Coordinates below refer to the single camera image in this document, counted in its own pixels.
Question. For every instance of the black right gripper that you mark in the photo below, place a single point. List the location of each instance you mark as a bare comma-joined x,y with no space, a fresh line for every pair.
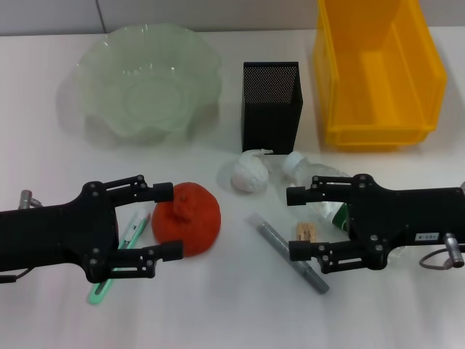
399,214

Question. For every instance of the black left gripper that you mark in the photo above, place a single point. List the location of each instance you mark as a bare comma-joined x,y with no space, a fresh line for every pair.
54,236

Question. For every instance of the red-orange toy orange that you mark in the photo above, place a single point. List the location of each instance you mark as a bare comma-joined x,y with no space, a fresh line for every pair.
203,225

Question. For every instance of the clear water bottle green label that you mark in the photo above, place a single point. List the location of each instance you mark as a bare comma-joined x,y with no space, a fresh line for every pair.
294,163

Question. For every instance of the white paper ball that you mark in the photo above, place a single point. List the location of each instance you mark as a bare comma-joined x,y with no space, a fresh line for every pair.
248,174

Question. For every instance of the grey marker pen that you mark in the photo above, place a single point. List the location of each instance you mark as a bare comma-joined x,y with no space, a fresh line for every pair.
269,236

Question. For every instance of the mint green utility knife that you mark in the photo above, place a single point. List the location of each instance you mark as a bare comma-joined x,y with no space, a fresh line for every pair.
134,229

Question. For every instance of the black mesh pen holder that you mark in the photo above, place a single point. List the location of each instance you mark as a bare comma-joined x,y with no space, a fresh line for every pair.
269,120

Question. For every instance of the pale green glass fruit plate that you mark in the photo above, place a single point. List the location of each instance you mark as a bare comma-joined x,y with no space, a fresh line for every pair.
145,87

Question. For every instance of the small beige wooden block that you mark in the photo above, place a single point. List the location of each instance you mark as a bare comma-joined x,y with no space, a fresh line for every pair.
305,232

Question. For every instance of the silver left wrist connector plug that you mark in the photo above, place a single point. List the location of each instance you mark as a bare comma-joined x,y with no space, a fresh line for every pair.
29,199

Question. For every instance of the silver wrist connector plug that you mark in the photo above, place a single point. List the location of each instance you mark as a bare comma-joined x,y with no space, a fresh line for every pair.
29,199
454,247

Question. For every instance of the yellow plastic bin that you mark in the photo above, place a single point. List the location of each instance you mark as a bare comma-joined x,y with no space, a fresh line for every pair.
381,91

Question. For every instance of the silver right wrist connector plug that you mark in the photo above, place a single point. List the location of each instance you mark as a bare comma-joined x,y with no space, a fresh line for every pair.
454,247

